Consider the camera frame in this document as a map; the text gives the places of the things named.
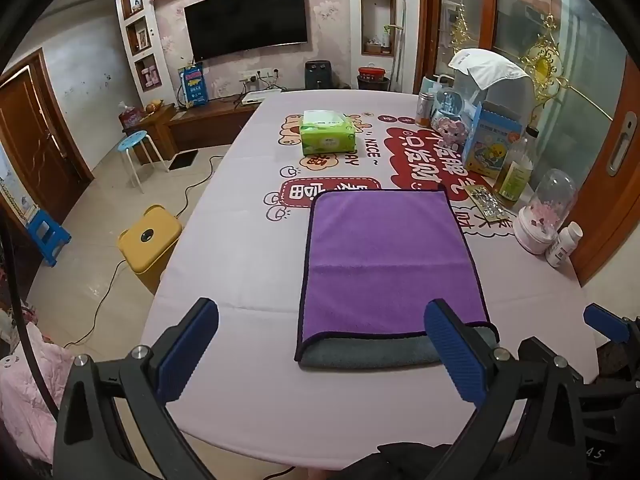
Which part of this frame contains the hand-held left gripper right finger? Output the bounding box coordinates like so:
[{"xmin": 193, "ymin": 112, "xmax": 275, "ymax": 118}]
[{"xmin": 424, "ymin": 299, "xmax": 592, "ymax": 480}]

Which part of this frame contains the blue round stool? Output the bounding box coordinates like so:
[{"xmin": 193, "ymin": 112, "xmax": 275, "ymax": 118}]
[{"xmin": 117, "ymin": 130, "xmax": 168, "ymax": 193}]

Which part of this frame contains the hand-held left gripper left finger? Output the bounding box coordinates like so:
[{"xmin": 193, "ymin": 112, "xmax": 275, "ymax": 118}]
[{"xmin": 52, "ymin": 297, "xmax": 219, "ymax": 480}]

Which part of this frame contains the red and black bucket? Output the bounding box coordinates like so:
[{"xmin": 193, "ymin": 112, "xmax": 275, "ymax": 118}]
[{"xmin": 357, "ymin": 66, "xmax": 391, "ymax": 92}]

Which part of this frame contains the black air fryer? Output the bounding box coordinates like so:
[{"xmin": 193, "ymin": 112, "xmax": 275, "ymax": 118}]
[{"xmin": 305, "ymin": 60, "xmax": 326, "ymax": 91}]

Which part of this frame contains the red tissue box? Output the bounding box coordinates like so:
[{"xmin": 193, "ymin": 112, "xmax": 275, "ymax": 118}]
[{"xmin": 118, "ymin": 102, "xmax": 142, "ymax": 131}]

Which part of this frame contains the white cloth cover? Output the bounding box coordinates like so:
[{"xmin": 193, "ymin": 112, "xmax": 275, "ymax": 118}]
[{"xmin": 447, "ymin": 49, "xmax": 530, "ymax": 93}]

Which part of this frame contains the gold door ornament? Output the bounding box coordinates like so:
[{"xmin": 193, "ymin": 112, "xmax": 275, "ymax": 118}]
[{"xmin": 520, "ymin": 15, "xmax": 571, "ymax": 101}]

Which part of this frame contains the blue plastic step stool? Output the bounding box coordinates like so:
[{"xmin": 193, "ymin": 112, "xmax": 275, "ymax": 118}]
[{"xmin": 26, "ymin": 209, "xmax": 72, "ymax": 267}]

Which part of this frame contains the pink quilted blanket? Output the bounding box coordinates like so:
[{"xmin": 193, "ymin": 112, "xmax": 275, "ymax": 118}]
[{"xmin": 0, "ymin": 310, "xmax": 76, "ymax": 466}]

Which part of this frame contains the blue printed box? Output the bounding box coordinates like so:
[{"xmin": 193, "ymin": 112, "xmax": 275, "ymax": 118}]
[{"xmin": 178, "ymin": 63, "xmax": 209, "ymax": 108}]

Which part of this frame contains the white countertop appliance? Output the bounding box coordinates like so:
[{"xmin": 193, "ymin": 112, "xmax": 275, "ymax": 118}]
[{"xmin": 452, "ymin": 49, "xmax": 536, "ymax": 131}]

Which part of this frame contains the wooden door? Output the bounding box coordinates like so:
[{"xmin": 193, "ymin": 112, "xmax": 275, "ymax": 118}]
[{"xmin": 0, "ymin": 50, "xmax": 93, "ymax": 221}]

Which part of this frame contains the pill blister pack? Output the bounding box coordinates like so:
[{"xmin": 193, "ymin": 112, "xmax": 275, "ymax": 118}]
[{"xmin": 464, "ymin": 185, "xmax": 513, "ymax": 223}]

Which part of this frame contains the snow globe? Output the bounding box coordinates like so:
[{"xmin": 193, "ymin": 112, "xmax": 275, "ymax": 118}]
[{"xmin": 430, "ymin": 87, "xmax": 473, "ymax": 148}]

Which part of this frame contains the jar with orange contents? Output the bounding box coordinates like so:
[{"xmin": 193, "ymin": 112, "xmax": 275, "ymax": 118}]
[{"xmin": 415, "ymin": 92, "xmax": 435, "ymax": 128}]

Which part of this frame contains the grey towel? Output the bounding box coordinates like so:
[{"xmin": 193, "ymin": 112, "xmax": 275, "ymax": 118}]
[{"xmin": 299, "ymin": 325, "xmax": 501, "ymax": 370}]

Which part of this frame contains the mop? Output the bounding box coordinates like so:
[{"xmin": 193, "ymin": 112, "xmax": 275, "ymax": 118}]
[{"xmin": 390, "ymin": 0, "xmax": 407, "ymax": 93}]

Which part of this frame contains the white set-top box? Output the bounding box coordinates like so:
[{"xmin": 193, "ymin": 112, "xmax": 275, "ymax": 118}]
[{"xmin": 241, "ymin": 91, "xmax": 282, "ymax": 106}]

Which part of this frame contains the wooden television cabinet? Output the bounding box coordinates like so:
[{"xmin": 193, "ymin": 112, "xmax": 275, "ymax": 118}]
[{"xmin": 135, "ymin": 87, "xmax": 281, "ymax": 166}]

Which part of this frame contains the white pill bottle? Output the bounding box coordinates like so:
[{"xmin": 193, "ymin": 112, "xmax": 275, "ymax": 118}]
[{"xmin": 545, "ymin": 223, "xmax": 583, "ymax": 267}]

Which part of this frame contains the purple towel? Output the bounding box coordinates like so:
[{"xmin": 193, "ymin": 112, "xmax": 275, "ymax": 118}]
[{"xmin": 295, "ymin": 187, "xmax": 490, "ymax": 361}]

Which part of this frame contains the yellow plastic stool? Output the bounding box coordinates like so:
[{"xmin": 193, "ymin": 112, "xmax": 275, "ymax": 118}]
[{"xmin": 117, "ymin": 205, "xmax": 183, "ymax": 295}]

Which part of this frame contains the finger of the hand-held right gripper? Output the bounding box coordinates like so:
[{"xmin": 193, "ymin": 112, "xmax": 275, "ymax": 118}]
[{"xmin": 583, "ymin": 304, "xmax": 640, "ymax": 346}]

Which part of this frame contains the glass dome with pink flowers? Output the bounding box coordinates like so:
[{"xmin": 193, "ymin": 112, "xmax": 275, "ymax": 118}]
[{"xmin": 514, "ymin": 169, "xmax": 578, "ymax": 256}]

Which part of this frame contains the glass oil bottle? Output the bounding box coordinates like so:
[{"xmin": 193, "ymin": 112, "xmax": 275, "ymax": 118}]
[{"xmin": 492, "ymin": 125, "xmax": 541, "ymax": 206}]

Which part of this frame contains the black curved cable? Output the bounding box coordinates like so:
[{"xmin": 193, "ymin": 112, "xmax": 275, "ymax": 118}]
[{"xmin": 0, "ymin": 210, "xmax": 60, "ymax": 421}]

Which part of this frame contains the metal sliding door handle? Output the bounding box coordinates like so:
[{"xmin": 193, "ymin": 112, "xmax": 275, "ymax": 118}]
[{"xmin": 607, "ymin": 112, "xmax": 638, "ymax": 177}]

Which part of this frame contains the blue cardboard carton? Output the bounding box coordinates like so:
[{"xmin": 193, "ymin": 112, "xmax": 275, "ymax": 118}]
[{"xmin": 461, "ymin": 101, "xmax": 523, "ymax": 178}]

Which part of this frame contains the wall-mounted television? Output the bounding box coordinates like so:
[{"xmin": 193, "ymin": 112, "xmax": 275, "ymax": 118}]
[{"xmin": 184, "ymin": 0, "xmax": 309, "ymax": 61}]

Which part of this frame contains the black floor cable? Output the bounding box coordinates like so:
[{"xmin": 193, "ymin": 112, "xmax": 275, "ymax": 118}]
[{"xmin": 65, "ymin": 155, "xmax": 231, "ymax": 348}]

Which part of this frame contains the green tissue pack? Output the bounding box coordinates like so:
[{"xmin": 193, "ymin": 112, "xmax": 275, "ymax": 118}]
[{"xmin": 299, "ymin": 110, "xmax": 357, "ymax": 156}]

